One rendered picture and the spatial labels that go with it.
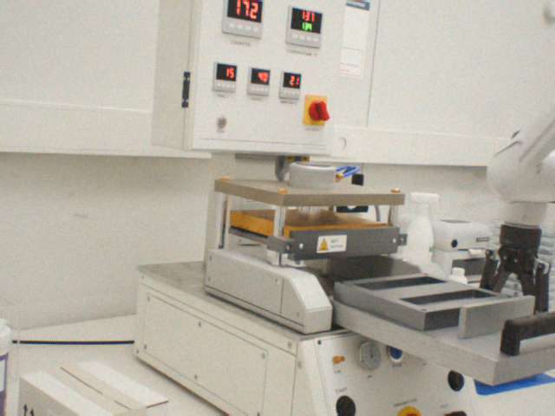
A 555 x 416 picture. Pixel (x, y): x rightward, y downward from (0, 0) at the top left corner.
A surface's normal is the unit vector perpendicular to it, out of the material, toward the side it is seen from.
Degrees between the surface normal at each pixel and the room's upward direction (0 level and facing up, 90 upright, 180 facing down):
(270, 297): 90
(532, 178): 107
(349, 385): 65
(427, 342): 90
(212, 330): 90
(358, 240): 90
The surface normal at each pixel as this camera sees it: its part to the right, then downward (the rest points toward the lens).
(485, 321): 0.62, 0.15
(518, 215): -0.55, 0.10
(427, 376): 0.60, -0.28
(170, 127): -0.78, 0.01
